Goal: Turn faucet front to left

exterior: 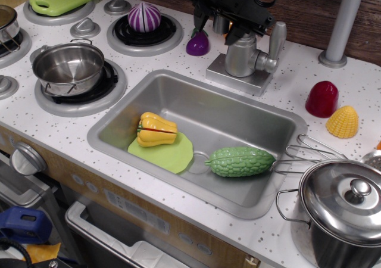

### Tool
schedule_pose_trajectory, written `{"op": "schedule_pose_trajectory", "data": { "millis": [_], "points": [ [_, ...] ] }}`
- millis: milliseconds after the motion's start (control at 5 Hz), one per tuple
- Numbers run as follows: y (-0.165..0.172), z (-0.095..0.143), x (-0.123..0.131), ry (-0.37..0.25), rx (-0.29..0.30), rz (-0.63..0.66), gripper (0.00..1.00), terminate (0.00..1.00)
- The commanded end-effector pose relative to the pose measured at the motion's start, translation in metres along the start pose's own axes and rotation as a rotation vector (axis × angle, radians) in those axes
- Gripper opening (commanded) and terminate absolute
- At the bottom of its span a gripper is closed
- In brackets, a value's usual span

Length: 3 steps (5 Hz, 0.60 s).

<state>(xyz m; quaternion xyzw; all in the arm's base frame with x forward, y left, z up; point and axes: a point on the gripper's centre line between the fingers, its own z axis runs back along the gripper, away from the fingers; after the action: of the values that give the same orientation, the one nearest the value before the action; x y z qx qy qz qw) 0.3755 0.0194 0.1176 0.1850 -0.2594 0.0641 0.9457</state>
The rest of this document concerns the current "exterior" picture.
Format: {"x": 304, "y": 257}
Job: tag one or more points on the blue clamp tool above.
{"x": 25, "y": 225}

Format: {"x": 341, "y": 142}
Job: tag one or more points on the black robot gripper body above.
{"x": 253, "y": 12}

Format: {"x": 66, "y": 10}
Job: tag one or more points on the grey stove knob rear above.
{"x": 117, "y": 7}

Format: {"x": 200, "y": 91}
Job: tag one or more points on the green toy bitter gourd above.
{"x": 239, "y": 161}

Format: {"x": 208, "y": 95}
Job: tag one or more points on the grey stove knob left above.
{"x": 8, "y": 87}

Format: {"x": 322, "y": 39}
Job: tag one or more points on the steel pot at left edge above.
{"x": 9, "y": 28}

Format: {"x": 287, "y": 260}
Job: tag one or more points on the orange toy pumpkin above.
{"x": 230, "y": 25}

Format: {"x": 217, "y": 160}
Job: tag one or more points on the yellow toy bell pepper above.
{"x": 153, "y": 130}

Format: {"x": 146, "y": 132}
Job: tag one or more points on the steel pot with lid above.
{"x": 336, "y": 218}

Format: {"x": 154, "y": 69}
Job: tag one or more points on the small steel bowl pot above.
{"x": 69, "y": 69}

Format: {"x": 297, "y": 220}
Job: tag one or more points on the silver toy faucet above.
{"x": 246, "y": 68}

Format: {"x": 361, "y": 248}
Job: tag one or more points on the grey vertical post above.
{"x": 334, "y": 56}

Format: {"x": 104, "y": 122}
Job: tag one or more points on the light green toy plate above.
{"x": 172, "y": 157}

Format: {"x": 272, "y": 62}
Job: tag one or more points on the silver oven door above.
{"x": 107, "y": 240}

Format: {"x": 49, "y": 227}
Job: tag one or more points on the perforated steel strainer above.
{"x": 373, "y": 159}

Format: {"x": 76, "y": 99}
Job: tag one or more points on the red toy pepper half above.
{"x": 322, "y": 100}

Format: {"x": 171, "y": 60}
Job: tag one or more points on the purple toy eggplant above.
{"x": 199, "y": 44}

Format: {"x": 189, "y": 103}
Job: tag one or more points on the purple white toy onion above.
{"x": 144, "y": 18}

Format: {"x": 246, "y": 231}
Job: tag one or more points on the yellow toy corn piece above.
{"x": 343, "y": 123}

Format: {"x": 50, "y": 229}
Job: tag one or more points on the silver oven dial knob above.
{"x": 26, "y": 161}

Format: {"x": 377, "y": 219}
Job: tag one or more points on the grey stove knob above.
{"x": 85, "y": 28}
{"x": 117, "y": 7}
{"x": 8, "y": 87}

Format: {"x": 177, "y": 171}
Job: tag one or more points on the grey stove knob middle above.
{"x": 85, "y": 28}

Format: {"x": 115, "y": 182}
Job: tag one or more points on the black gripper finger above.
{"x": 201, "y": 15}
{"x": 237, "y": 31}

